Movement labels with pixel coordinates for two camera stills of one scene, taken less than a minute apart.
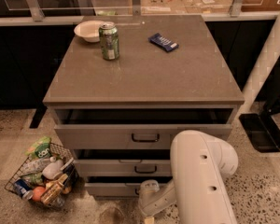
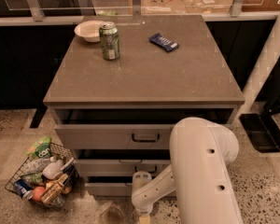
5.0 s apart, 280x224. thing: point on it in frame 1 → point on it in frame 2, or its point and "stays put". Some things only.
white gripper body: x=148 y=203 → x=144 y=209
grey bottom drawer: x=112 y=189 stays put
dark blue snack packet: x=160 y=40 stays put
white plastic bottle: x=52 y=169 stays put
